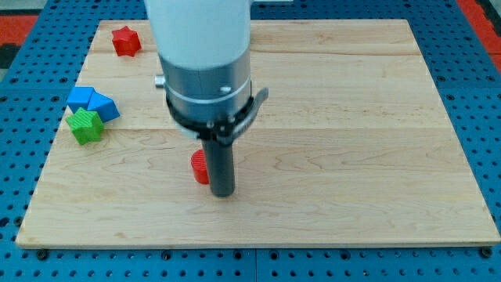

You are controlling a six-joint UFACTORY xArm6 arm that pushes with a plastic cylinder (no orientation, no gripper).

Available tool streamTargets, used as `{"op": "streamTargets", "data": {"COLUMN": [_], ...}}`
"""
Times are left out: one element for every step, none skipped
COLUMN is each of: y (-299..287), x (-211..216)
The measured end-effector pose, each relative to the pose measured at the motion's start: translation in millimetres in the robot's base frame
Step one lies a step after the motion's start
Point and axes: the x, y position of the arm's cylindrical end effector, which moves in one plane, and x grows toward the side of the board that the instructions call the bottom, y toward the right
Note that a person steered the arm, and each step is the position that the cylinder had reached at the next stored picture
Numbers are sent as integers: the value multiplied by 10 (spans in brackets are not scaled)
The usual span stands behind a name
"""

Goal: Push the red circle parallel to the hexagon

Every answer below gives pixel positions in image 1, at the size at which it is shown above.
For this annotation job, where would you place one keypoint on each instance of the wooden board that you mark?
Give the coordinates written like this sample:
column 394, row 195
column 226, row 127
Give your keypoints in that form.
column 352, row 149

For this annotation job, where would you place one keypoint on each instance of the red circle block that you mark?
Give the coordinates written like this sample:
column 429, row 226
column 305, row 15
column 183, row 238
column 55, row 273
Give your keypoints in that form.
column 199, row 167

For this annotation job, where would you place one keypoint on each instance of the blue triangle block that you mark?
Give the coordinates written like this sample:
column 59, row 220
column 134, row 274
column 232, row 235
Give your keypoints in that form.
column 104, row 106

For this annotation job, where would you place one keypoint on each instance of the blue cube block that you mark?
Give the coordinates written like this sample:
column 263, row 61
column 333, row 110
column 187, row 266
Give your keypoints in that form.
column 79, row 97

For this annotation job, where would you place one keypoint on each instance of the black clamp ring mount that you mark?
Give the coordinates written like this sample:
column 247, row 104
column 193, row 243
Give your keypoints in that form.
column 223, row 130

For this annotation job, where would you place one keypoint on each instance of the red star block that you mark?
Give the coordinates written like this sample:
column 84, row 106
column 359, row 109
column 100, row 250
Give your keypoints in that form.
column 126, row 41

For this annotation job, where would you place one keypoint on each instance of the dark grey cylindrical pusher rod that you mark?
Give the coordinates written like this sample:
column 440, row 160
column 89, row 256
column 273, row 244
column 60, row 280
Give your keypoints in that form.
column 220, row 167

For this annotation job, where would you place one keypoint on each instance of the green star block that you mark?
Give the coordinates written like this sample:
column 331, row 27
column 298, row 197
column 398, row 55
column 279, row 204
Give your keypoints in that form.
column 86, row 126

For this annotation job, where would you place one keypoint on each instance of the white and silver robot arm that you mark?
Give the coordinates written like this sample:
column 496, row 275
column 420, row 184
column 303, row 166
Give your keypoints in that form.
column 204, row 51

